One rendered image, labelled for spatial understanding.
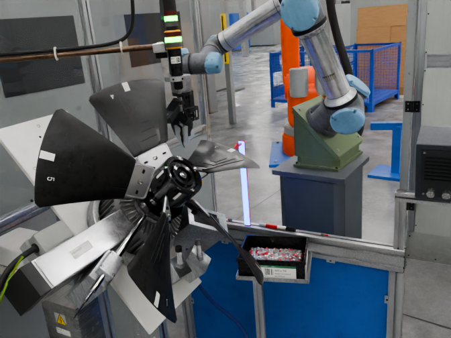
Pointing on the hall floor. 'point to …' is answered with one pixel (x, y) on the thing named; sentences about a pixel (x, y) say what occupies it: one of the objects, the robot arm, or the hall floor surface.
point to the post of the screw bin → (259, 310)
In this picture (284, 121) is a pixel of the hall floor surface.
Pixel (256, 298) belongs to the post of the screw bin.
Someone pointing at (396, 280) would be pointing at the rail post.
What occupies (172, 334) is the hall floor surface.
